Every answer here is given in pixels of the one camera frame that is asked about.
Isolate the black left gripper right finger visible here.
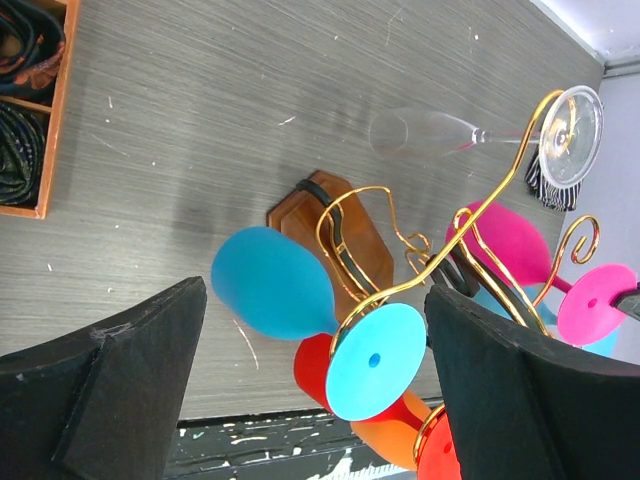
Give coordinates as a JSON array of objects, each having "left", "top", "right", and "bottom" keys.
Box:
[{"left": 424, "top": 285, "right": 639, "bottom": 479}]

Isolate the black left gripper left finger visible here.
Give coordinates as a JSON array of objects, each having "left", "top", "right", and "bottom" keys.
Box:
[{"left": 1, "top": 276, "right": 207, "bottom": 479}]

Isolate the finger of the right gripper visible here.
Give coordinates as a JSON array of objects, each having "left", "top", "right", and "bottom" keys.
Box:
[{"left": 611, "top": 283, "right": 640, "bottom": 320}]

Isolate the blue wine glass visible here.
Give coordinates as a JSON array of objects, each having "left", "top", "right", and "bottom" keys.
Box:
[
  {"left": 211, "top": 226, "right": 427, "bottom": 421},
  {"left": 473, "top": 287, "right": 619, "bottom": 357}
]

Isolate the pink wine glass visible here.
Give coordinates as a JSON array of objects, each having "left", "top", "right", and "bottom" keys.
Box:
[{"left": 450, "top": 203, "right": 637, "bottom": 347}]

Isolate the clear champagne flute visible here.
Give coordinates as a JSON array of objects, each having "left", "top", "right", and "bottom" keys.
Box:
[{"left": 369, "top": 85, "right": 604, "bottom": 189}]

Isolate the red wine glass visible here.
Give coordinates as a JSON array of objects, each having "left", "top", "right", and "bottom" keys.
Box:
[{"left": 293, "top": 333, "right": 462, "bottom": 479}]

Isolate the orange wine glass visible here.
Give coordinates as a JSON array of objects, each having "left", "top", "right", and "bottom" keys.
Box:
[{"left": 350, "top": 391, "right": 431, "bottom": 471}]

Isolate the striped black white cloth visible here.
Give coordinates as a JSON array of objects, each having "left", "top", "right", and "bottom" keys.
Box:
[{"left": 524, "top": 150, "right": 582, "bottom": 212}]

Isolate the green patterned rolled cloth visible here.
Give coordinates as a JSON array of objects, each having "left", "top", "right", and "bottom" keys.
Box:
[{"left": 1, "top": 101, "right": 46, "bottom": 207}]

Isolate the wooden compartment tray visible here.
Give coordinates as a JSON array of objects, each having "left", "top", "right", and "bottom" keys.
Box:
[{"left": 1, "top": 1, "right": 82, "bottom": 219}]

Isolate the dark patterned rolled cloth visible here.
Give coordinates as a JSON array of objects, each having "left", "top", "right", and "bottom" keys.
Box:
[{"left": 1, "top": 1, "right": 67, "bottom": 103}]

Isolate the black mounting base plate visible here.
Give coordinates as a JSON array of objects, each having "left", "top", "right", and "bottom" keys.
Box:
[{"left": 164, "top": 409, "right": 361, "bottom": 480}]

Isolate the gold wire glass rack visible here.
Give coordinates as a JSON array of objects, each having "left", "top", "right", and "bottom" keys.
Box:
[{"left": 267, "top": 96, "right": 551, "bottom": 315}]

